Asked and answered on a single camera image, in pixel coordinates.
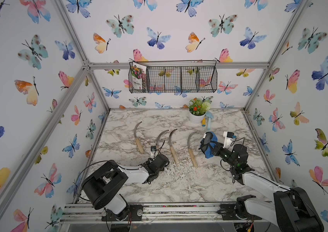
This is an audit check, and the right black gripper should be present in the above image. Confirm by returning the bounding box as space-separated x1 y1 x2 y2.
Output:
208 140 237 170

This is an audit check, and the blue grey rag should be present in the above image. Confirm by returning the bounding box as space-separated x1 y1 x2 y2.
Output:
199 132 218 159

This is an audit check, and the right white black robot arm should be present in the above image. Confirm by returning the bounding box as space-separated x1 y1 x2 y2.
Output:
199 131 324 232

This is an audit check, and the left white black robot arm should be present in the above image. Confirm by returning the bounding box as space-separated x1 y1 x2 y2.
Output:
81 154 169 221

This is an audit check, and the white pot with plant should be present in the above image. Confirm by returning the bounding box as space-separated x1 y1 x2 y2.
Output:
189 98 211 125

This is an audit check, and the seed packet in basket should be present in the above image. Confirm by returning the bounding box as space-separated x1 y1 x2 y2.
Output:
130 62 147 91

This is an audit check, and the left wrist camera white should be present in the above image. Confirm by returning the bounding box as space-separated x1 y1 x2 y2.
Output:
150 146 157 159

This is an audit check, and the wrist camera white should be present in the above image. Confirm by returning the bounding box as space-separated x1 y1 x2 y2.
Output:
150 146 157 159
223 131 236 148

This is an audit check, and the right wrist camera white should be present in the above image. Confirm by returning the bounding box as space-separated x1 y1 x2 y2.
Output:
223 131 236 148

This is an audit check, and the black wire wall basket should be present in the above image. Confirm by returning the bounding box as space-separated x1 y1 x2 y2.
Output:
128 61 218 94

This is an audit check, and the aluminium front rail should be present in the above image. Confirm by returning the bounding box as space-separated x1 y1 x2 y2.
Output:
60 202 266 224

